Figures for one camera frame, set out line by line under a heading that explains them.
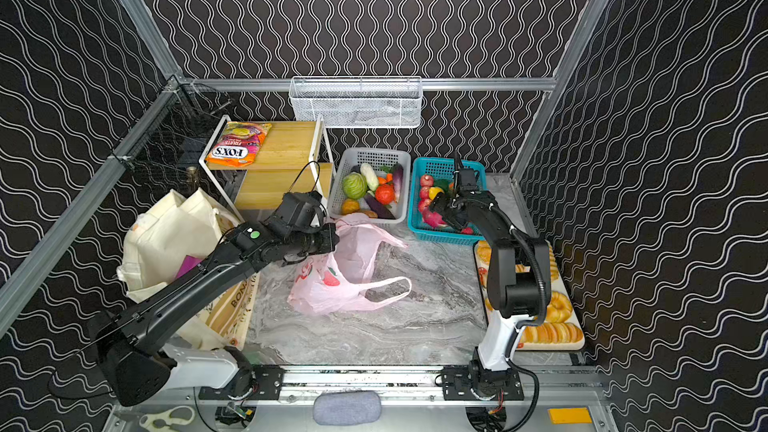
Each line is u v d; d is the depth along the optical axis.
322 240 0.66
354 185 1.04
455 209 0.72
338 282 0.71
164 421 0.69
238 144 0.78
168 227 0.77
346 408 0.69
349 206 1.04
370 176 1.12
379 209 1.04
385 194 1.06
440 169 1.13
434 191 1.06
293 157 0.80
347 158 1.14
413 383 0.76
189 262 0.80
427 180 1.13
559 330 0.80
